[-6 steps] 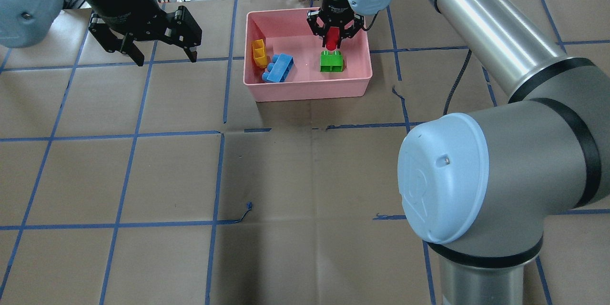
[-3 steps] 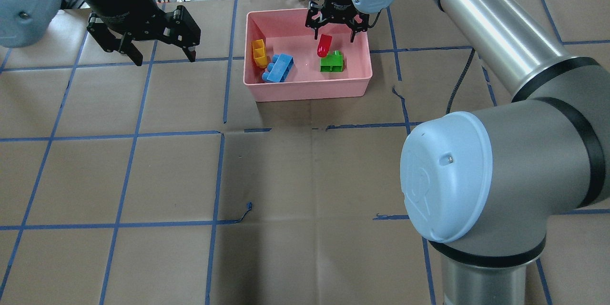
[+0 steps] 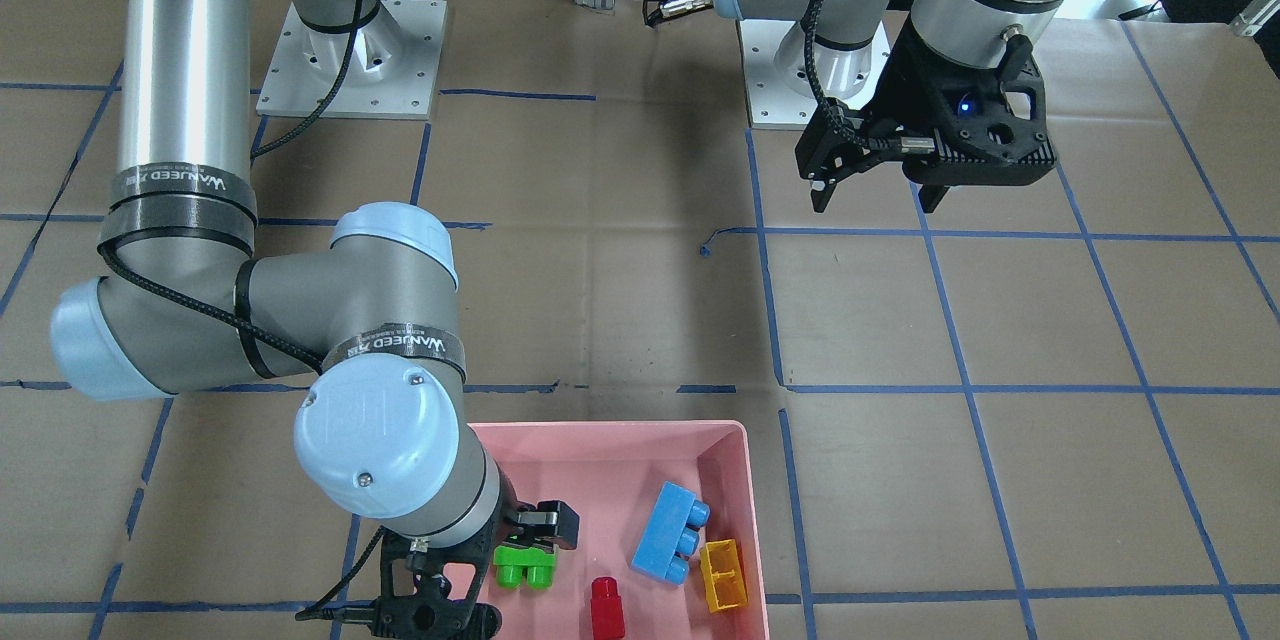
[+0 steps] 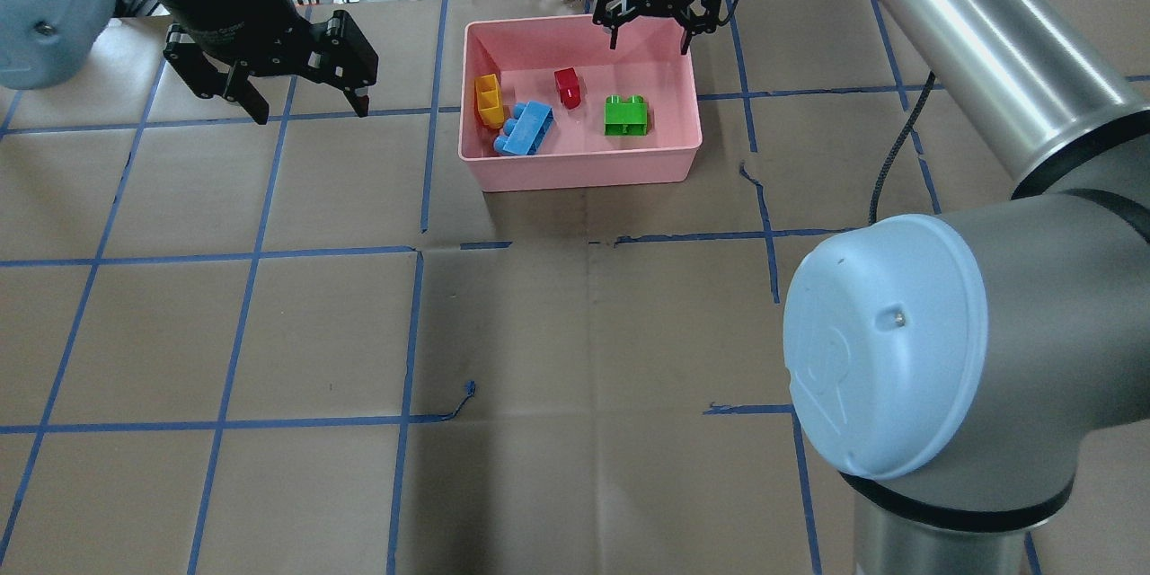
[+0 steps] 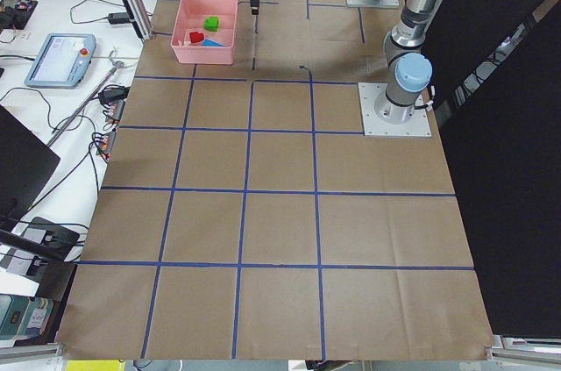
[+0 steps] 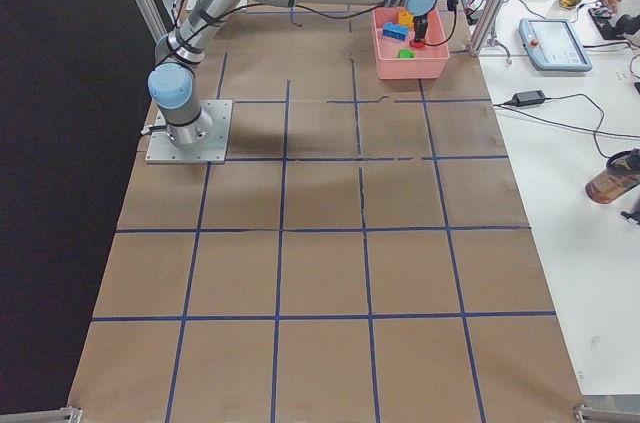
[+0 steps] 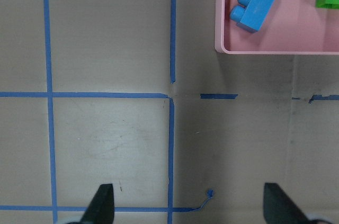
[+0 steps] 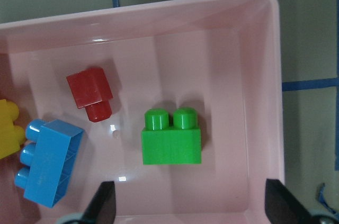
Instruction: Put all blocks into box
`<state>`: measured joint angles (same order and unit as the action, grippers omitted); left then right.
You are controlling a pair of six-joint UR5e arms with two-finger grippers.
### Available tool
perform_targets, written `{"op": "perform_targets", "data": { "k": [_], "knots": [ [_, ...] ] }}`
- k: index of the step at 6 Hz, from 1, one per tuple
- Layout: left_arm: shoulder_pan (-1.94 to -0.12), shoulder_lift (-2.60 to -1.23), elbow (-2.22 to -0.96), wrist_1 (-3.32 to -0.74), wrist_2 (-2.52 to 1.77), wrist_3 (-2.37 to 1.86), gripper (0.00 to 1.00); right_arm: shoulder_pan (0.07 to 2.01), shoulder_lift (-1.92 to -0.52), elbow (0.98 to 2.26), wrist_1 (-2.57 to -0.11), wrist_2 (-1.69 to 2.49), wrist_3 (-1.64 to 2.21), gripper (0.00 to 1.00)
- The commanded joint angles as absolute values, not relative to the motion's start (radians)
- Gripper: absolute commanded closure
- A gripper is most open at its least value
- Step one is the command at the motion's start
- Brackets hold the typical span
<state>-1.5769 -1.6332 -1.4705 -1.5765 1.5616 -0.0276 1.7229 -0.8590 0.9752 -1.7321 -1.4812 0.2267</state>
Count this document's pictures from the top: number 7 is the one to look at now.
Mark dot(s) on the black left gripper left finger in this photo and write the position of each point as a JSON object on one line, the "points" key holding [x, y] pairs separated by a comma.
{"points": [[101, 208]]}

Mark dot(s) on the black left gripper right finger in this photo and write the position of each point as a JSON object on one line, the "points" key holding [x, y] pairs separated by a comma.
{"points": [[279, 208]]}

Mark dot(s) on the blue toy block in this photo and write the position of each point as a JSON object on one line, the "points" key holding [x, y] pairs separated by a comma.
{"points": [[250, 15]]}

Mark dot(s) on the pink plastic box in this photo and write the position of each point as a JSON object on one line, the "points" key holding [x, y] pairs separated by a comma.
{"points": [[292, 27]]}

